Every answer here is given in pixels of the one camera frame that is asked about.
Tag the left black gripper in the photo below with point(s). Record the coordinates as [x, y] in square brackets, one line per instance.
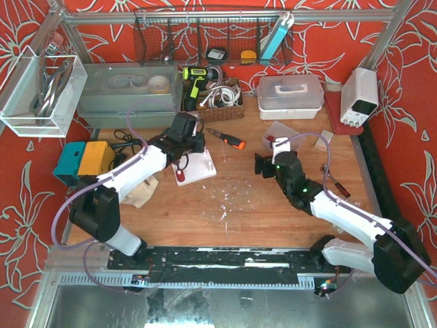
[197, 143]

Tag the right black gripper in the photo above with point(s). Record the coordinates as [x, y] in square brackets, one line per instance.
[259, 164]

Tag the white peg base plate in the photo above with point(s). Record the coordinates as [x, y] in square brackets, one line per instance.
[196, 167]

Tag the orange black handled pliers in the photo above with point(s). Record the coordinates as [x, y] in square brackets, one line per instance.
[228, 139]

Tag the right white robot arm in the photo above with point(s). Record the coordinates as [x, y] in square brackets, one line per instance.
[391, 250]

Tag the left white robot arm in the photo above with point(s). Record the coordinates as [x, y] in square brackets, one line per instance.
[95, 207]

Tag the small clear plastic bag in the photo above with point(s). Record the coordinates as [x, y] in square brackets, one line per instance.
[323, 140]

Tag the brown woven basket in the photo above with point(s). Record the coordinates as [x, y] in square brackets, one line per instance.
[218, 114]

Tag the beige work glove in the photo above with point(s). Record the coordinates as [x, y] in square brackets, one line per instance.
[142, 193]

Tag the grey translucent storage box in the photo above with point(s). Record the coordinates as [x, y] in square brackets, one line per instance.
[120, 93]

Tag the yellow box device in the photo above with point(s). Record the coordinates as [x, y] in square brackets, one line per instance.
[97, 159]

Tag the red mat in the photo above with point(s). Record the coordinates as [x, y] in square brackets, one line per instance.
[332, 102]

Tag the white power supply unit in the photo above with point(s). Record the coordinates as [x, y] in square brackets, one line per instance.
[359, 97]

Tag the yellow tape measure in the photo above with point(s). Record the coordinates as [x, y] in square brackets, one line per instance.
[248, 57]

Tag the teal box device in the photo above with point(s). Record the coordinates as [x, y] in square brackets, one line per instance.
[69, 162]

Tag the blue white power strip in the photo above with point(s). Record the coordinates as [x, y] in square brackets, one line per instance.
[272, 43]

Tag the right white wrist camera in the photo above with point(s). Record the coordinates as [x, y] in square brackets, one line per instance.
[280, 144]

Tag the small red handled tool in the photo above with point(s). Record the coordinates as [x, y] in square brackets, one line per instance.
[338, 185]

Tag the green black cordless drill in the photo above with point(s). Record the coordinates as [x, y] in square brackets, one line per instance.
[198, 77]

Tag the white plastic case with handle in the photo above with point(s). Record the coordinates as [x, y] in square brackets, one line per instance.
[289, 97]

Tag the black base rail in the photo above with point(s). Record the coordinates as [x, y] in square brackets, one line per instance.
[225, 265]

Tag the clear acrylic wall bin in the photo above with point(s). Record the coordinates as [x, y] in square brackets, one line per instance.
[42, 101]

